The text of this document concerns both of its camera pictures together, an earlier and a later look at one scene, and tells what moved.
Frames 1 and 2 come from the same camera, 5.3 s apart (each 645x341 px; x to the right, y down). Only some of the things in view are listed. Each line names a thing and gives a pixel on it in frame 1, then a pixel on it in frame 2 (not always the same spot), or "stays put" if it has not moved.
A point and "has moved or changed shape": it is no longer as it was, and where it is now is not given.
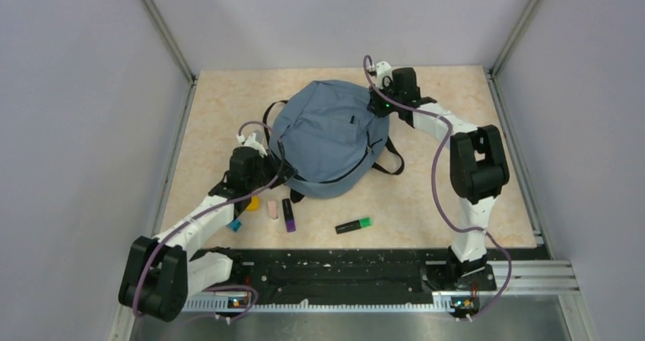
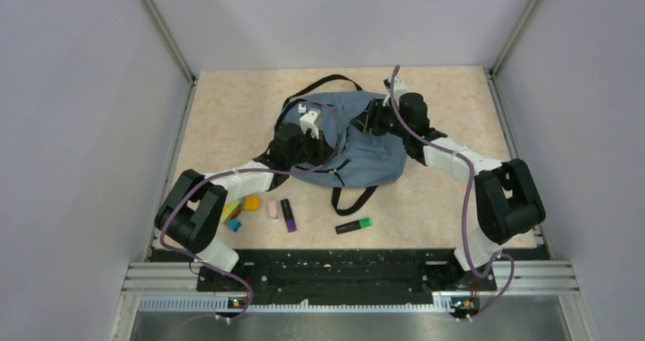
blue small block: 235,225 stays put
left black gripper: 280,169 → 324,151
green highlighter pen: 361,224 stays put
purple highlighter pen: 288,215 stays put
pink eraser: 273,205 stays put
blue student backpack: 328,132 has moved or changed shape
